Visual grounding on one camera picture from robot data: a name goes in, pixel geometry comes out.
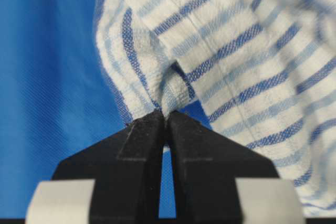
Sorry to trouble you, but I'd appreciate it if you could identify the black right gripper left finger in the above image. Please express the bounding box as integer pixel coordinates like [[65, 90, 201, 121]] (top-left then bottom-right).
[[25, 110, 166, 224]]

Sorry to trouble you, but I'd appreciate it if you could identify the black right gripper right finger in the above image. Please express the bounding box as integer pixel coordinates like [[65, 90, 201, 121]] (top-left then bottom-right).
[[165, 110, 308, 224]]

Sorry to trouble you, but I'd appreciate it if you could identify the blue striped white towel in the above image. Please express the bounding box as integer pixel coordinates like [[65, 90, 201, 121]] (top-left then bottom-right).
[[96, 0, 335, 217]]

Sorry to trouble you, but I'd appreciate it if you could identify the blue table cloth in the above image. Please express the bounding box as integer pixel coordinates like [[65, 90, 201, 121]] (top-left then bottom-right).
[[0, 0, 215, 219]]

